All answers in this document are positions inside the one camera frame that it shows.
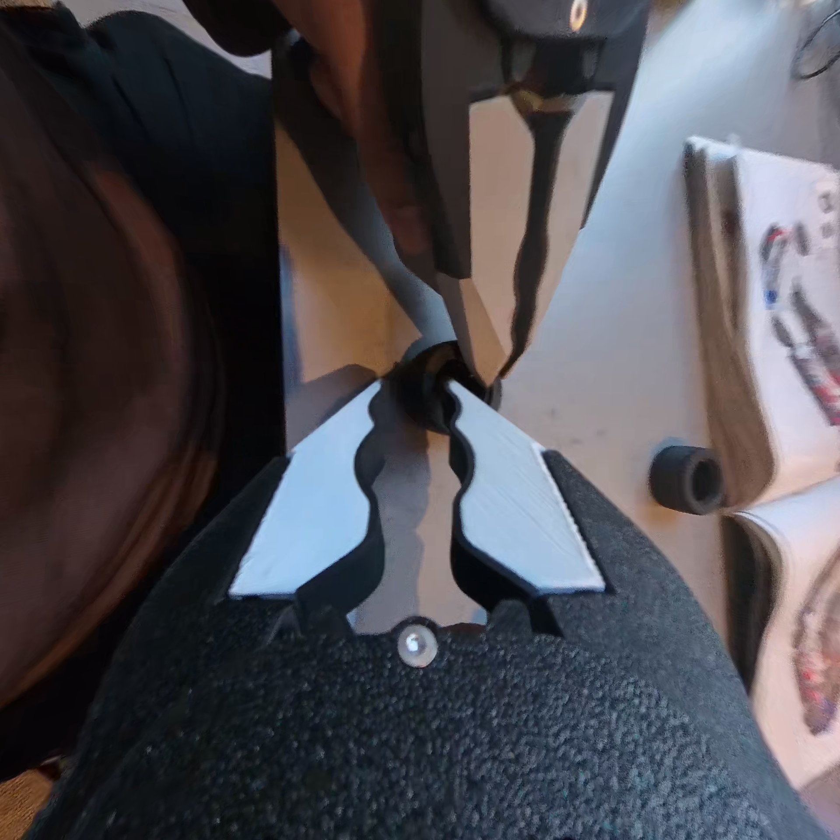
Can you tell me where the open instruction booklet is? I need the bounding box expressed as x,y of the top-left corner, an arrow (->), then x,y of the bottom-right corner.
682,134 -> 840,788

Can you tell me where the person's left hand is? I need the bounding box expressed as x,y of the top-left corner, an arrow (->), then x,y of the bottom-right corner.
307,0 -> 429,265

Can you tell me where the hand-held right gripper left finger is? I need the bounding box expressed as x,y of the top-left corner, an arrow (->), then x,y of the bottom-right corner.
227,381 -> 388,614

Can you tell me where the grey desk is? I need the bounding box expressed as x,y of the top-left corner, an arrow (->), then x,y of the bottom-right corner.
272,0 -> 840,631

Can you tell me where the loose black rubber toy tire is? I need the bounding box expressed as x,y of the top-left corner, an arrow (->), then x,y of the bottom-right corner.
648,445 -> 726,516

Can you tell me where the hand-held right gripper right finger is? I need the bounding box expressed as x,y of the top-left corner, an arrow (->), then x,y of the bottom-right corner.
448,382 -> 606,614

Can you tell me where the black toy wheel with tire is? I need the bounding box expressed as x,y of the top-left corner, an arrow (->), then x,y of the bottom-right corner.
387,338 -> 503,434

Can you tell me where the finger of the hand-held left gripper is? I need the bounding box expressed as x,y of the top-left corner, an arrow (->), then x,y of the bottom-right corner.
499,87 -> 619,382
433,98 -> 539,389

